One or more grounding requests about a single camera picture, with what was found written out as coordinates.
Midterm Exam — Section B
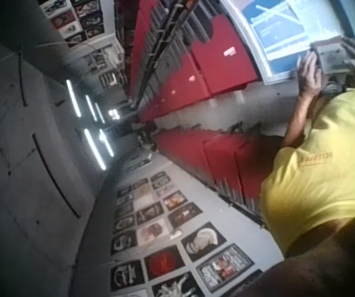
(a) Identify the wall of dark posters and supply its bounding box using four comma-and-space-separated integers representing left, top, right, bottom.
108, 170, 266, 297

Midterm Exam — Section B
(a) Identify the person's right hand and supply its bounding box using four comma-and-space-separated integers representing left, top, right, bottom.
340, 36, 355, 74

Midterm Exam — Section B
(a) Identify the long black ceiling track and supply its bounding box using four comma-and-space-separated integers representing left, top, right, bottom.
32, 132, 82, 219

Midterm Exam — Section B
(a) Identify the person's left hand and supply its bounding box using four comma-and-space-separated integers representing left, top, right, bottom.
296, 50, 324, 97

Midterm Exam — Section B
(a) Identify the white framed blue display board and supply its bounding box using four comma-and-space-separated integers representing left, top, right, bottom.
219, 0, 355, 86

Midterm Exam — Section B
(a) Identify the short black ceiling track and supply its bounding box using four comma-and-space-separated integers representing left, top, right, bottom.
18, 46, 28, 106

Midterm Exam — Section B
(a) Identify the long red record bin cabinet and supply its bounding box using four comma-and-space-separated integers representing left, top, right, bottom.
128, 0, 259, 125

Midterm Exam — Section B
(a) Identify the small group of wall posters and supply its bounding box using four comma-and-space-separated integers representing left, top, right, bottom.
39, 0, 105, 48

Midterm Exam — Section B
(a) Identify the cluttered white shelf unit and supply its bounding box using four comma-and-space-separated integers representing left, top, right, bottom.
85, 42, 129, 91

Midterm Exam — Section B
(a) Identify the white ceiling tube light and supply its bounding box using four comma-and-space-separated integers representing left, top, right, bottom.
83, 127, 107, 171
65, 79, 82, 118
85, 94, 98, 122
99, 128, 115, 158
94, 101, 106, 124

